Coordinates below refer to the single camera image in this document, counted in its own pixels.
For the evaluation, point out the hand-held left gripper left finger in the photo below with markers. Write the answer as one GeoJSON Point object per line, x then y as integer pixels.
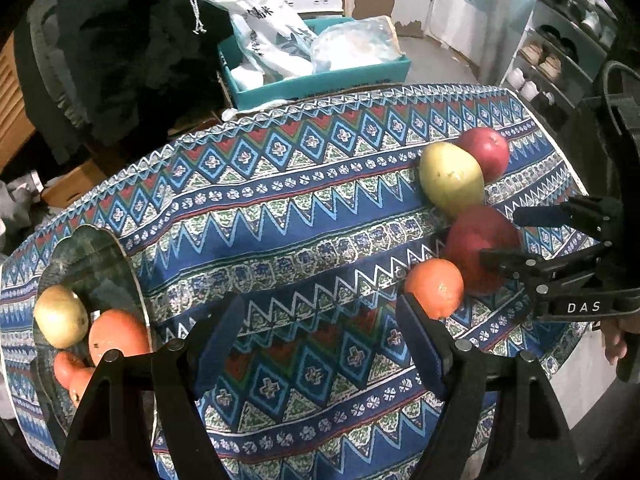
{"type": "Point", "coordinates": [220, 340]}

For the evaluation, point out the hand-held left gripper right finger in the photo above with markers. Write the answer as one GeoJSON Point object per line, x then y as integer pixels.
{"type": "Point", "coordinates": [417, 340]}

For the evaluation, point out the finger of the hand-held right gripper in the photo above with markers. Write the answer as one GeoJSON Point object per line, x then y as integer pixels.
{"type": "Point", "coordinates": [505, 260]}
{"type": "Point", "coordinates": [537, 216]}

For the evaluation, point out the dark red apple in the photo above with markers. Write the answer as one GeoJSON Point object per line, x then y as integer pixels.
{"type": "Point", "coordinates": [477, 245]}

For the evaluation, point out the large orange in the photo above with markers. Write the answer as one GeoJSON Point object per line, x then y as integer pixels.
{"type": "Point", "coordinates": [117, 337]}
{"type": "Point", "coordinates": [434, 287]}

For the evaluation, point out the bright red apple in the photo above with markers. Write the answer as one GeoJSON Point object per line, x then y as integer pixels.
{"type": "Point", "coordinates": [487, 152]}

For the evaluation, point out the small tangerine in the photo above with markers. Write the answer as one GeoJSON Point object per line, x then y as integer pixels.
{"type": "Point", "coordinates": [80, 387]}
{"type": "Point", "coordinates": [67, 369]}

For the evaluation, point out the green glass plate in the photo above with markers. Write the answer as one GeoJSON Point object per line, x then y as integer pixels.
{"type": "Point", "coordinates": [95, 260]}

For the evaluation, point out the person's right hand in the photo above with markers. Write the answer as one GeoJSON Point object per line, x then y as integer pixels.
{"type": "Point", "coordinates": [614, 341]}

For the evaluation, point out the blue patterned tablecloth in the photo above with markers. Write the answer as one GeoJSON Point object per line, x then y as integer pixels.
{"type": "Point", "coordinates": [300, 210]}

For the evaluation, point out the group of assorted shoes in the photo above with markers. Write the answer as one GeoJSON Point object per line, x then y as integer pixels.
{"type": "Point", "coordinates": [530, 52]}

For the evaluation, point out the grey shoe rack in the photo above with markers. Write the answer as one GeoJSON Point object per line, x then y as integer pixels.
{"type": "Point", "coordinates": [565, 42]}

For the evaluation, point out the white door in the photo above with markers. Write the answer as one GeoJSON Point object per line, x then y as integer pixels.
{"type": "Point", "coordinates": [450, 0]}

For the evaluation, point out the grey garment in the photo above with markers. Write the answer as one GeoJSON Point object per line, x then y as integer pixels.
{"type": "Point", "coordinates": [20, 195]}

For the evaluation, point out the teal box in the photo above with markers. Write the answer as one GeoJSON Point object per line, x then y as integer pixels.
{"type": "Point", "coordinates": [280, 95]}

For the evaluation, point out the clear plastic bag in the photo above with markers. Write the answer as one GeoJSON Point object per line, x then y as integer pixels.
{"type": "Point", "coordinates": [350, 45]}

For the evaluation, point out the wooden louvered wardrobe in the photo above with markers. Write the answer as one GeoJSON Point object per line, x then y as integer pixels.
{"type": "Point", "coordinates": [12, 110]}

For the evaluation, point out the black hooded jacket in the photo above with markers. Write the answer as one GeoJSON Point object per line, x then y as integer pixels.
{"type": "Point", "coordinates": [140, 35]}

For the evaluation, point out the white printed rice bag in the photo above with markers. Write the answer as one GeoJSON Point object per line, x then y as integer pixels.
{"type": "Point", "coordinates": [260, 20]}

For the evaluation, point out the dark grey coat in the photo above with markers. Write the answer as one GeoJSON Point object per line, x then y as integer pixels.
{"type": "Point", "coordinates": [55, 60]}

